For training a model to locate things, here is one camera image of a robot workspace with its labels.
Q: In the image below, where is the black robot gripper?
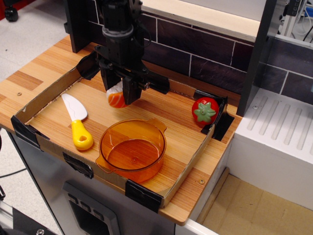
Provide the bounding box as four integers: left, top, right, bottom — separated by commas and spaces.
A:
94, 39, 149, 105

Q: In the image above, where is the orange white toy sushi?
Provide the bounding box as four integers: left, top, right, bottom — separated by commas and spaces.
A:
106, 81, 127, 108

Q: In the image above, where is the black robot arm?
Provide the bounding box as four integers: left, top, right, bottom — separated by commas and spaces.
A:
94, 0, 150, 105

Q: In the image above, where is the orange transparent plastic pot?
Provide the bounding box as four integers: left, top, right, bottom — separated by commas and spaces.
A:
96, 118, 167, 183

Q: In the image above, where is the red toy tomato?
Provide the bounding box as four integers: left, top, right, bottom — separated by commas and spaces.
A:
192, 97, 219, 125

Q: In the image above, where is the grey toy oven front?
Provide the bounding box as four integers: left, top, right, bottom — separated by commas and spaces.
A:
9, 134, 176, 235

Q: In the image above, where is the white toy sink drainboard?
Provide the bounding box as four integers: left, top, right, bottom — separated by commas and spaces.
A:
227, 89, 313, 209

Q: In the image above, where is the black cable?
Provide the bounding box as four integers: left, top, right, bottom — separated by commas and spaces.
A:
134, 19, 152, 49

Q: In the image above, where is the yellow handled white toy knife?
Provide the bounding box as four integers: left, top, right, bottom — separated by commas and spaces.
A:
61, 94, 94, 151

